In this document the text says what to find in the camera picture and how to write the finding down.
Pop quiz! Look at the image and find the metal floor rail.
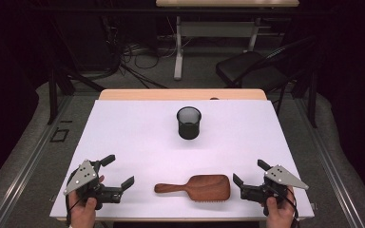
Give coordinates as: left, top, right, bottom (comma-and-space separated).
294, 97, 365, 228
0, 94, 74, 228

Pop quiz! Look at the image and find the light wooden table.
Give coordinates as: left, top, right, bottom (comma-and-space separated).
56, 88, 316, 222

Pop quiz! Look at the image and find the black mesh pen holder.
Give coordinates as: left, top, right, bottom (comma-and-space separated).
176, 105, 202, 141

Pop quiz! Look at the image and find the person's left hand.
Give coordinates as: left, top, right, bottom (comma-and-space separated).
68, 189, 99, 228

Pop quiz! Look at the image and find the black folding chair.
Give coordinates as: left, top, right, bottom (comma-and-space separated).
215, 35, 317, 96

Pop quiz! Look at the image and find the white-legged desk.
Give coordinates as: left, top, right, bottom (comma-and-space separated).
155, 0, 300, 81

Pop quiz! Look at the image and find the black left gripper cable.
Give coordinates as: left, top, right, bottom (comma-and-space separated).
64, 177, 78, 226

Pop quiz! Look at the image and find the brown wooden hairbrush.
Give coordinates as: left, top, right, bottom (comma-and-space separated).
153, 174, 232, 203

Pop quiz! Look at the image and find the tangle of floor cables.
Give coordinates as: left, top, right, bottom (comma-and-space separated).
107, 18, 179, 89

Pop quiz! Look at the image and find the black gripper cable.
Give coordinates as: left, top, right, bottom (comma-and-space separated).
64, 177, 78, 226
279, 185, 300, 228

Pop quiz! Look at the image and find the person's right hand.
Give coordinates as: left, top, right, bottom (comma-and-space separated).
260, 187, 298, 228

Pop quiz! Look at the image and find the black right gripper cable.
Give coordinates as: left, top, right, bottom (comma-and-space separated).
279, 185, 300, 228

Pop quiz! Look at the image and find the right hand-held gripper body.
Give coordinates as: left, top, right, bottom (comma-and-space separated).
240, 164, 310, 217

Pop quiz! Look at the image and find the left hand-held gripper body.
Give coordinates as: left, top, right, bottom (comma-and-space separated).
64, 160, 124, 211

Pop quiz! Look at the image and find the black metal stand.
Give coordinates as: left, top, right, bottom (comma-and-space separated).
46, 18, 106, 125

